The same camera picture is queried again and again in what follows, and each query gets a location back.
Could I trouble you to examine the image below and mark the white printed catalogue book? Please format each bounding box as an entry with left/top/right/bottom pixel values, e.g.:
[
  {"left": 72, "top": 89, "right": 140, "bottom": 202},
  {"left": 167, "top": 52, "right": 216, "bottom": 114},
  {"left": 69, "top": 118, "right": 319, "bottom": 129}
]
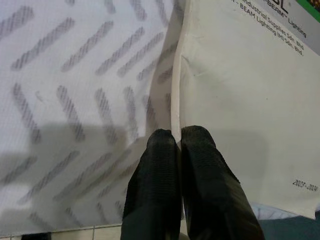
[{"left": 170, "top": 0, "right": 320, "bottom": 221}]

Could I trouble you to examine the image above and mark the blue curtain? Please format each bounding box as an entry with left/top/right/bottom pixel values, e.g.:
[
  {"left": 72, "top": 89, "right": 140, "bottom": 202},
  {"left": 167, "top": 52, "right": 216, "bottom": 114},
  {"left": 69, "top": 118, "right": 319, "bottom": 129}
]
[{"left": 258, "top": 215, "right": 320, "bottom": 240}]

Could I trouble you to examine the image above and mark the mattress with grey patterned sheet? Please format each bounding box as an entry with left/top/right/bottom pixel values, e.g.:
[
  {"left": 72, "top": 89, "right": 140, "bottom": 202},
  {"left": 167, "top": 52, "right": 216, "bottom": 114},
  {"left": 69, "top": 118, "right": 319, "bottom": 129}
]
[{"left": 0, "top": 0, "right": 192, "bottom": 237}]

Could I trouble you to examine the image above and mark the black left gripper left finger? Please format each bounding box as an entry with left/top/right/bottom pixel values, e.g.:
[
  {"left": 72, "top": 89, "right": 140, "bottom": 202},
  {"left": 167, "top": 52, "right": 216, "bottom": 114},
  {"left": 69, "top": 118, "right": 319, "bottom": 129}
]
[{"left": 119, "top": 128, "right": 188, "bottom": 240}]

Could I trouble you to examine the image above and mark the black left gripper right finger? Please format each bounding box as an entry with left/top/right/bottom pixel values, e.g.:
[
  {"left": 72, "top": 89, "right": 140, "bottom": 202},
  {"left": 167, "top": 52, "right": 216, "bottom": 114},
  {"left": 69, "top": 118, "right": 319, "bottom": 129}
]
[{"left": 179, "top": 125, "right": 266, "bottom": 240}]

